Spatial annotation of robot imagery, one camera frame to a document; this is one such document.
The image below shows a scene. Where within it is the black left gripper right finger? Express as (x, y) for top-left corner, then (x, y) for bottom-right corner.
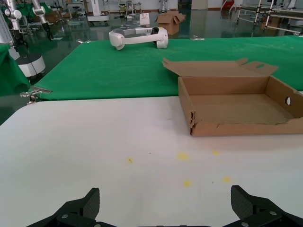
(222, 185), (303, 227)

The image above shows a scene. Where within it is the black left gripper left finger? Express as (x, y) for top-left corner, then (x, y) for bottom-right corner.
(26, 188), (100, 227)

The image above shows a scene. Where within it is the open cardboard box with torn corner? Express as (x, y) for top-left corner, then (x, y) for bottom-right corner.
(162, 58), (303, 137)

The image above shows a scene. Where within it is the green cloth on neighbour table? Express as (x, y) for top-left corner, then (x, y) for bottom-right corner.
(0, 44), (32, 97)

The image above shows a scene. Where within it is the white VR headset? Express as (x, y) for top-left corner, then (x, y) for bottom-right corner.
(108, 26), (169, 51)

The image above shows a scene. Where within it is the brown carton under rack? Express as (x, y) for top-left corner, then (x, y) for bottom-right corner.
(261, 16), (282, 31)

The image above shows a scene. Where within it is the white machine on wheeled base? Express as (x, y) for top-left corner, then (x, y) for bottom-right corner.
(87, 0), (110, 22)

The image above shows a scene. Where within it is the metal pipe rack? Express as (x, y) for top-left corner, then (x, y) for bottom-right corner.
(236, 0), (303, 36)

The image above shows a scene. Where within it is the open brown shipping carton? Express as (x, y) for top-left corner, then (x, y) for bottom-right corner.
(155, 11), (187, 35)

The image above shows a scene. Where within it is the white paper bag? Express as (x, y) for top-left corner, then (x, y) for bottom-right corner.
(139, 13), (151, 26)

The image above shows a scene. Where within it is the red floor container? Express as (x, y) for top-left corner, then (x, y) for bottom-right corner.
(221, 0), (237, 10)

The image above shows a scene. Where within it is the standing fan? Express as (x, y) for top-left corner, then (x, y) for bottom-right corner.
(125, 0), (136, 15)

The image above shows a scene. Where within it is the white round robot pedestal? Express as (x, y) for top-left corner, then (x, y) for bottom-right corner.
(15, 53), (46, 78)

